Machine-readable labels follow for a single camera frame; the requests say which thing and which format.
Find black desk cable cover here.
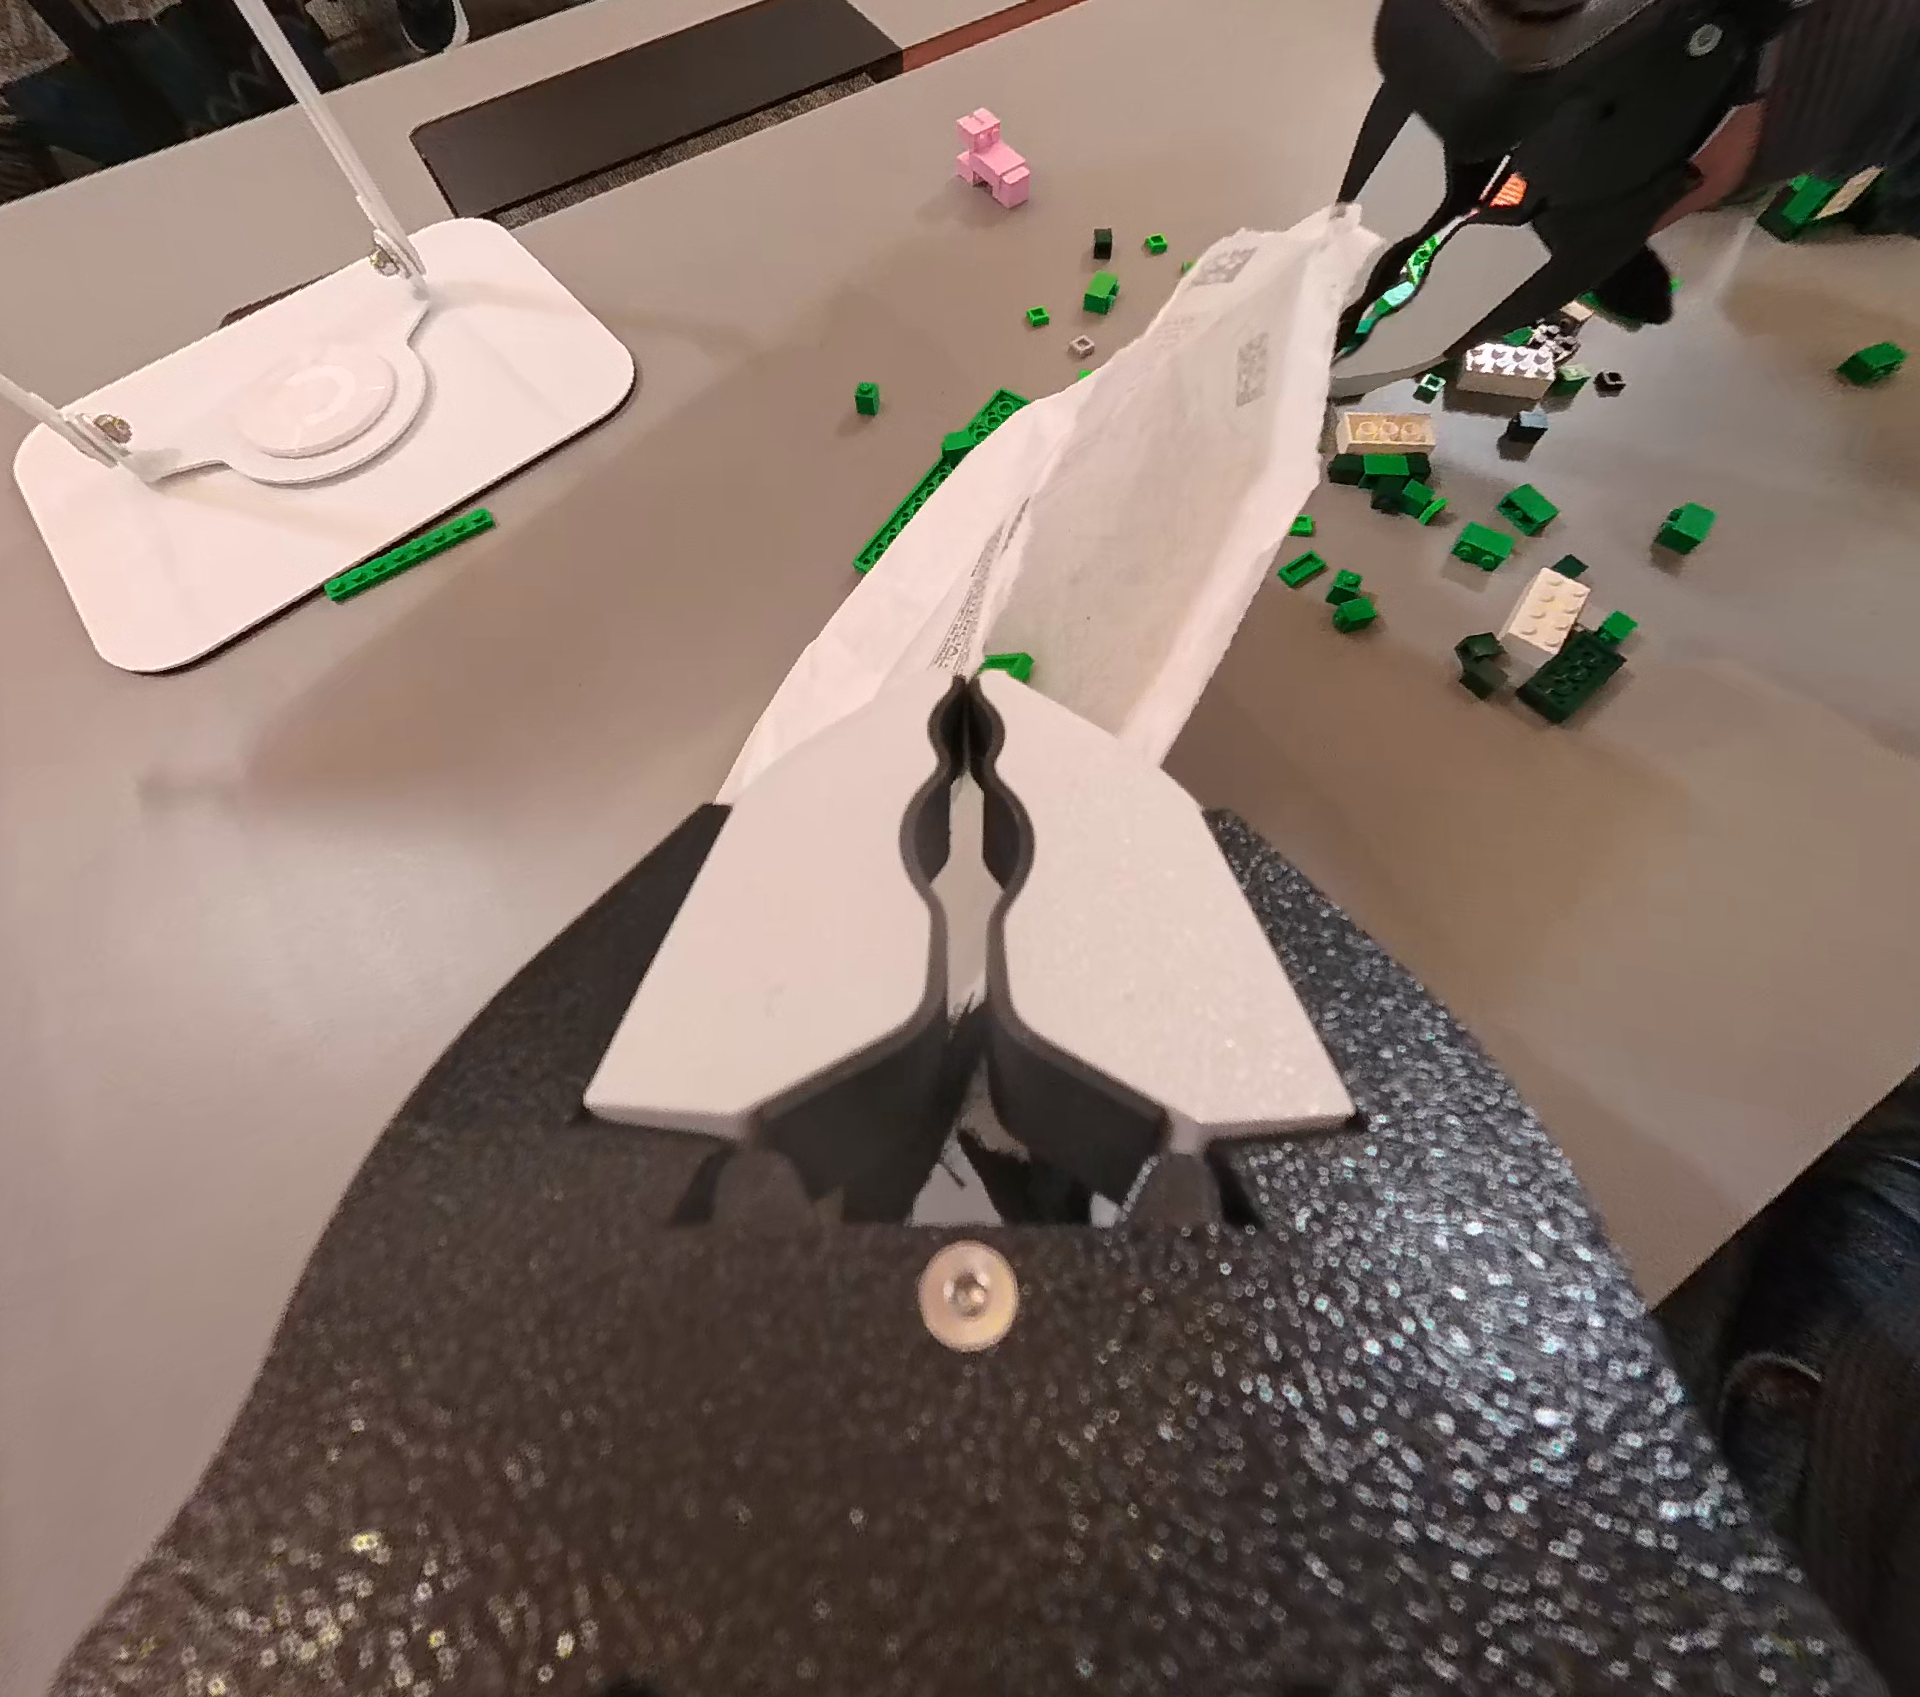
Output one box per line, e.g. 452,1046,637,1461
410,0,905,223

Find person's right hand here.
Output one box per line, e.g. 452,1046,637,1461
1691,100,1783,223

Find grey desk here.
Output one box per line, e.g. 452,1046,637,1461
0,0,1920,1697

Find person's right forearm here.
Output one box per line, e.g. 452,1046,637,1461
1755,0,1920,193

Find shiny white brick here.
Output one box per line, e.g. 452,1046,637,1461
1459,340,1562,406

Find white desk stand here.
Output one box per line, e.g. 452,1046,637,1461
0,0,640,674

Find pink brick pig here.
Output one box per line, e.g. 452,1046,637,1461
954,107,1034,211

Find white studded brick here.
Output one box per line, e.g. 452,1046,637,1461
1501,569,1597,655

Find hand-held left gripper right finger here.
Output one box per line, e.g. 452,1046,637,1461
969,673,1357,1232

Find person's leg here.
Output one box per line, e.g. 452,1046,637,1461
1652,1113,1920,1641

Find green long thin plate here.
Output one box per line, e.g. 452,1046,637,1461
325,507,499,606
854,389,1034,573

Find dark long studded plate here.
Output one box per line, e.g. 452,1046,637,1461
1518,639,1630,724

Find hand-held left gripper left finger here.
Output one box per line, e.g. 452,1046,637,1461
578,677,986,1227

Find white paper bag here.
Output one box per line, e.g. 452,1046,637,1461
716,200,1389,815

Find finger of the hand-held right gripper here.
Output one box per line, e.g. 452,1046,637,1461
1337,72,1422,221
1326,200,1565,401

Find green brick creeper model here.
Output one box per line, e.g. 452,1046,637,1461
1755,171,1920,244

